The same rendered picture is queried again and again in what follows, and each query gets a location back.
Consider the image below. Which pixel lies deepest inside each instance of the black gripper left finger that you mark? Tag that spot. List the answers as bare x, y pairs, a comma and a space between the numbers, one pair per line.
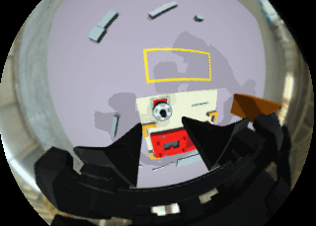
122, 156

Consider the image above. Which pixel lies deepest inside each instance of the small black and white wheel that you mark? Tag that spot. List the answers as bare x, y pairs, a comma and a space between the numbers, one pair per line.
158, 108

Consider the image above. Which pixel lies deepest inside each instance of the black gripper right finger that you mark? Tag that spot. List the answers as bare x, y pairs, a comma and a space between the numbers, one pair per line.
211, 140

